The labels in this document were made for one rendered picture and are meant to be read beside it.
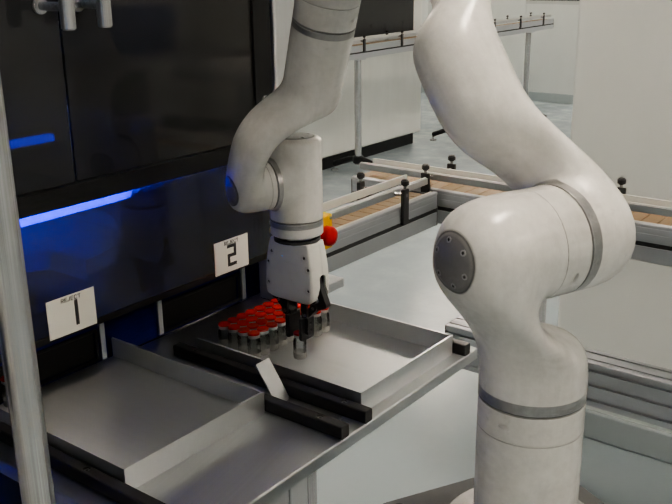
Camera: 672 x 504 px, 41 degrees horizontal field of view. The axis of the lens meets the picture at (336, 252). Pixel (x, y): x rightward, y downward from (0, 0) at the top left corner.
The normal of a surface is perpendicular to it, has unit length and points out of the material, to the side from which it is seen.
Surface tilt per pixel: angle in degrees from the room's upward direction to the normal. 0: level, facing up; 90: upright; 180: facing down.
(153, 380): 0
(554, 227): 56
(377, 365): 0
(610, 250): 90
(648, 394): 90
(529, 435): 90
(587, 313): 90
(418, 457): 0
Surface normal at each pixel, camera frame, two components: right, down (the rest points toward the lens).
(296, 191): 0.41, 0.31
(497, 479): -0.71, 0.22
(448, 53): -0.41, -0.12
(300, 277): -0.55, 0.26
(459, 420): -0.01, -0.95
